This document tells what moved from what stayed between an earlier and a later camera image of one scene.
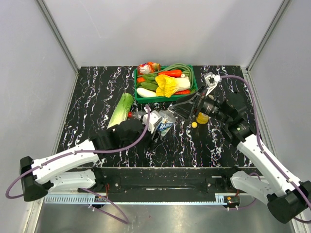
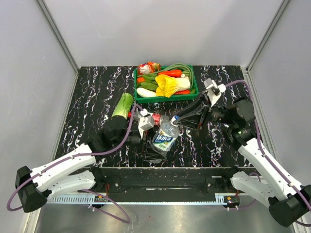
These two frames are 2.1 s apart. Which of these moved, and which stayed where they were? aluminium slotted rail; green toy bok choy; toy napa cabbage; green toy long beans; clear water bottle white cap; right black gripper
Moved: clear water bottle white cap; right black gripper
Stayed: toy napa cabbage; green toy long beans; aluminium slotted rail; green toy bok choy
